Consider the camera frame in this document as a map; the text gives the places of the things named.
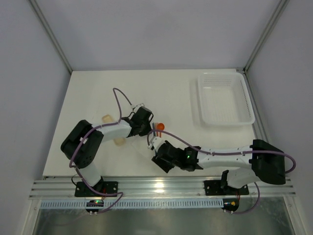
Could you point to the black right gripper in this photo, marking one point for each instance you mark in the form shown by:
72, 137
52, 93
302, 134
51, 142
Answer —
161, 155

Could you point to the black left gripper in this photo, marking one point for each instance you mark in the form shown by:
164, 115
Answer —
147, 120

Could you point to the orange plastic fork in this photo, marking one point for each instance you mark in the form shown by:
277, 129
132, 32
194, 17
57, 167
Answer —
156, 129

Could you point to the orange plastic spoon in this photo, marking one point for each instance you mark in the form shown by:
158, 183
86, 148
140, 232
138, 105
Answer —
160, 127

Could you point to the white paper napkin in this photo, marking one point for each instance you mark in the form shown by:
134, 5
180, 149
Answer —
141, 147

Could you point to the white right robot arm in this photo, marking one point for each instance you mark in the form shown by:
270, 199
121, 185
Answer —
260, 161

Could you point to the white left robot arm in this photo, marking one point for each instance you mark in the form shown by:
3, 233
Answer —
82, 144

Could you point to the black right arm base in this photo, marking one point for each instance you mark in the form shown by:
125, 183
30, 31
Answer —
221, 187

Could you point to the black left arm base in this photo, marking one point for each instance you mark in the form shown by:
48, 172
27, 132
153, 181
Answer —
102, 188

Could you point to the beige utensil case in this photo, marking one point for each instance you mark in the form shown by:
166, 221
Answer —
111, 132

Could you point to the white perforated plastic basket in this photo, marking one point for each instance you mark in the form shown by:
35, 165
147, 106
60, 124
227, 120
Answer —
224, 99

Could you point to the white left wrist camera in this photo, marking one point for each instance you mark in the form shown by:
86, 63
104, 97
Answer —
137, 105

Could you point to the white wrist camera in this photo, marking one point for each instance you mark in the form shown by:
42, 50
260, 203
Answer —
155, 143
137, 105

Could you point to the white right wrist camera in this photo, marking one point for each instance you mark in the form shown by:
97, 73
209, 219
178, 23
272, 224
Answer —
155, 143

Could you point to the aluminium front rail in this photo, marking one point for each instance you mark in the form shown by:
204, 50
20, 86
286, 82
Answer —
132, 187

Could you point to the slotted white cable duct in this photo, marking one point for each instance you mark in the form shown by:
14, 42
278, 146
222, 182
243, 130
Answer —
133, 203

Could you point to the left aluminium frame post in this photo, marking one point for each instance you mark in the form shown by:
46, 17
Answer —
50, 34

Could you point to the aluminium frame post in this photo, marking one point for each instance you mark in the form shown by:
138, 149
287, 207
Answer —
50, 34
266, 32

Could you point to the right aluminium frame post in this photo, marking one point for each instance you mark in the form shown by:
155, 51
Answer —
266, 32

